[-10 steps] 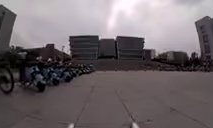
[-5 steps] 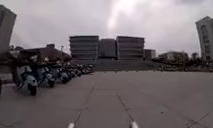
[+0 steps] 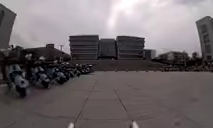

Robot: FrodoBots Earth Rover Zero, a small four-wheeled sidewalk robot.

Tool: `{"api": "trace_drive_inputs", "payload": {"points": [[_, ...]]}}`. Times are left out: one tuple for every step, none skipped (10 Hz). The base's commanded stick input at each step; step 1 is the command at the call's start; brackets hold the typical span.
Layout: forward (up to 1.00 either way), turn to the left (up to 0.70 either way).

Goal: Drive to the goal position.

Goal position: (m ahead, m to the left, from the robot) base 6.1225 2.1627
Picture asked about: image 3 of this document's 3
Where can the row of parked vehicles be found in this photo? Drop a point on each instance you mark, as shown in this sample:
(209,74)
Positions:
(187,68)

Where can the low dark building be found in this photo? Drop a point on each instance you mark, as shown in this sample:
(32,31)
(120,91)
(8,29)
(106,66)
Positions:
(47,53)

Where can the tall grey building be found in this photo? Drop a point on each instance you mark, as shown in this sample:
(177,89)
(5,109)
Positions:
(2,28)

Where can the low pale building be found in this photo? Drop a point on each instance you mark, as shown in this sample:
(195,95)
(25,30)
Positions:
(174,56)

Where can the low grey wall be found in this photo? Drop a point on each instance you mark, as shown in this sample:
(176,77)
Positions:
(127,65)

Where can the robot's own part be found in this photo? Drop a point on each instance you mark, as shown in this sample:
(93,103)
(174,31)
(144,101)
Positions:
(134,124)
(71,125)

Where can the row of parked scooters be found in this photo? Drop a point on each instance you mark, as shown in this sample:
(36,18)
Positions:
(40,76)

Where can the large grey layered building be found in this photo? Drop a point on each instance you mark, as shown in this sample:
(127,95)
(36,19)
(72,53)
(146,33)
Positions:
(107,48)

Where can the tall pale building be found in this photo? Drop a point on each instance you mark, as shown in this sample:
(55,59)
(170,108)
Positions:
(209,36)

